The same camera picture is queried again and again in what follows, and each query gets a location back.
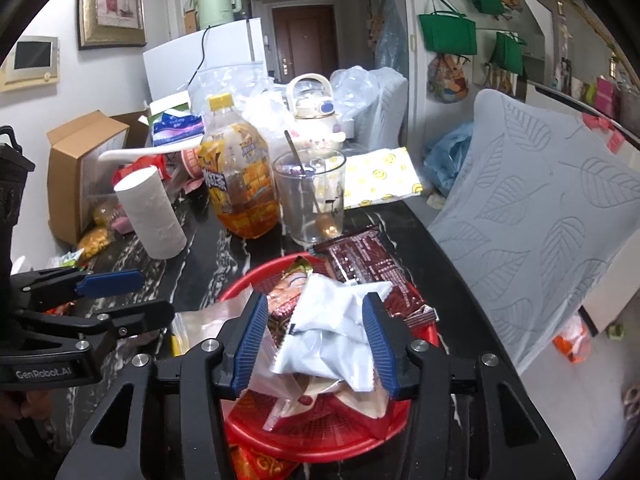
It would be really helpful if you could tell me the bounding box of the white foil snack packet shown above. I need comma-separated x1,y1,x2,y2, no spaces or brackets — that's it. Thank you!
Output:
270,273,393,392

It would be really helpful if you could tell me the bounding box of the clear plastic snack bag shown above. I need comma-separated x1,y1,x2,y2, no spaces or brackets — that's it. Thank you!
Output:
171,284,306,403

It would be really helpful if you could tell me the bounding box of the red plastic basket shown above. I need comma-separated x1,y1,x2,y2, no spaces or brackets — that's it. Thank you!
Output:
222,252,438,462

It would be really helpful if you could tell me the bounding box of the brown cardboard box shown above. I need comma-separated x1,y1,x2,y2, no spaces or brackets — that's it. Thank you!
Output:
47,110,149,245

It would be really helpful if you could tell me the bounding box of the dark red snack packet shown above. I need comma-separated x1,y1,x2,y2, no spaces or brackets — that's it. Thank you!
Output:
310,226,437,333

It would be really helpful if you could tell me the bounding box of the white paper towel roll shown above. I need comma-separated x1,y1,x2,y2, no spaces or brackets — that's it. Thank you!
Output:
114,166,186,260

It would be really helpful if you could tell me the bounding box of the metal spoon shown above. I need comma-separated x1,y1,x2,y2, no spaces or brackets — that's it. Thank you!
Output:
284,130,338,240

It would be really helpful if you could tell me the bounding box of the yellow smiley paper bag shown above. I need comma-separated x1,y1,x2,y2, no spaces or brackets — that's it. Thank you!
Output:
344,148,424,209

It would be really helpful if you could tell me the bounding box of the iced tea bottle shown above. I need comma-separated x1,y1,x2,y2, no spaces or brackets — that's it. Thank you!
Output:
196,93,280,240

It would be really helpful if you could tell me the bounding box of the glass cup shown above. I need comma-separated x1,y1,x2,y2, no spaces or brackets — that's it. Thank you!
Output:
273,148,346,247

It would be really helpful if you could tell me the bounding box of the grey leaf pattern cushion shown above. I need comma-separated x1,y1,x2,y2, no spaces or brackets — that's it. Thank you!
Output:
428,89,639,372

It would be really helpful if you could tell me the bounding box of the blue tissue pack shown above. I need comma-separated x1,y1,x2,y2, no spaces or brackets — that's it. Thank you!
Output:
150,108,205,148

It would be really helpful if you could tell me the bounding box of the white kettle teapot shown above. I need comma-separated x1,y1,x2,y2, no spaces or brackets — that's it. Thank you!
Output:
286,73,346,150

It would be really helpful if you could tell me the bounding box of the white refrigerator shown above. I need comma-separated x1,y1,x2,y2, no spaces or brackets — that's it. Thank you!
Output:
143,18,266,101

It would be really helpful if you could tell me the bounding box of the gold framed picture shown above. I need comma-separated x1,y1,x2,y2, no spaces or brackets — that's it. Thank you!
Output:
77,0,146,50

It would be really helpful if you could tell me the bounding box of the colourful patterned bag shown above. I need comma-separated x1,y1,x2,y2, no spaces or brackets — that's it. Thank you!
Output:
427,53,469,104

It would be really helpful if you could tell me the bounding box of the green tote bag right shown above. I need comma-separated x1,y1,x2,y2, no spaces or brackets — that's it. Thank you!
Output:
489,32,527,76

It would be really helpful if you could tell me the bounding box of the green tote bag left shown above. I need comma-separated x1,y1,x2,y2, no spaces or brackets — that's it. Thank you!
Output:
419,0,477,56

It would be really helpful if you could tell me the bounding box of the brown entrance door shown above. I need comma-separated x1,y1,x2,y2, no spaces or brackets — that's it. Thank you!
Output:
272,6,338,84

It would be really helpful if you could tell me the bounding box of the green electric kettle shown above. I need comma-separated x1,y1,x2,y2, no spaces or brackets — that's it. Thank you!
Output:
195,0,243,29

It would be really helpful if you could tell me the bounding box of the wall intercom panel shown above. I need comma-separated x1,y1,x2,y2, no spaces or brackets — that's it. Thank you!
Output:
1,36,60,92

